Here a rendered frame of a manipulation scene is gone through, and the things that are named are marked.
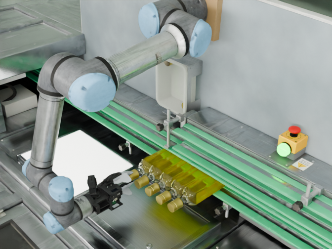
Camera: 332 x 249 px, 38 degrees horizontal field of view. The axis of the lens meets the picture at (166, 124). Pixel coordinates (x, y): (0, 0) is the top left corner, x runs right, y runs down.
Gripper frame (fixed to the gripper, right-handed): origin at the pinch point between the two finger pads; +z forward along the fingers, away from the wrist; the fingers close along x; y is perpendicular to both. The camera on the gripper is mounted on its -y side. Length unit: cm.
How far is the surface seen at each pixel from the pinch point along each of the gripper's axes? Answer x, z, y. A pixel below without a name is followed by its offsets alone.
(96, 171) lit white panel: -11.9, 2.1, -24.8
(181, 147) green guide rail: 6.5, 21.1, 5.9
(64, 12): 23, 51, -120
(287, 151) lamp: 20, 31, 45
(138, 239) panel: -12.4, -10.1, 16.7
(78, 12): 23, 58, -115
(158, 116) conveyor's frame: 6.4, 30.8, -18.0
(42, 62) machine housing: 15, 15, -84
